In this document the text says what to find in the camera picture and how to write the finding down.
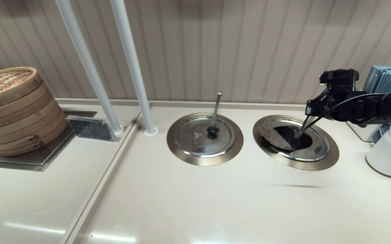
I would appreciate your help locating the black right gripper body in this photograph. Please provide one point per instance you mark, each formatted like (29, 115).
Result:
(339, 81)

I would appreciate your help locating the steel pot lid black knob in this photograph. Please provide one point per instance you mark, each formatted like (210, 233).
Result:
(317, 149)
(192, 135)

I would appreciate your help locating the grey-blue plastic spoon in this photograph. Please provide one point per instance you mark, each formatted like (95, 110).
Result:
(381, 134)

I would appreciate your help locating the white cutlery holder box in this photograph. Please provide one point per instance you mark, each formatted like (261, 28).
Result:
(361, 130)

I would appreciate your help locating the dark recessed soup pot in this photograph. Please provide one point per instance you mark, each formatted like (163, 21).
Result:
(303, 145)

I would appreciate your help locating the white ceramic jar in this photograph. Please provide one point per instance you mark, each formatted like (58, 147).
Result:
(388, 152)

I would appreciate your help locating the white metal pole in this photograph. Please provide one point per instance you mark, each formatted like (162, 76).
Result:
(86, 57)
(130, 57)

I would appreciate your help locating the clear acrylic label sign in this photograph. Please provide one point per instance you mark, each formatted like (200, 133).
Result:
(90, 128)

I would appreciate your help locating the stacked bamboo steamer baskets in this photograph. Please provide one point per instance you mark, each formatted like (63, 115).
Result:
(19, 114)

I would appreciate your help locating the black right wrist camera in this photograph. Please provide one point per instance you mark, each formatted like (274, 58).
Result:
(313, 107)

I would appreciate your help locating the steel steamer base plate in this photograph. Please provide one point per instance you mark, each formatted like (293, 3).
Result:
(29, 162)

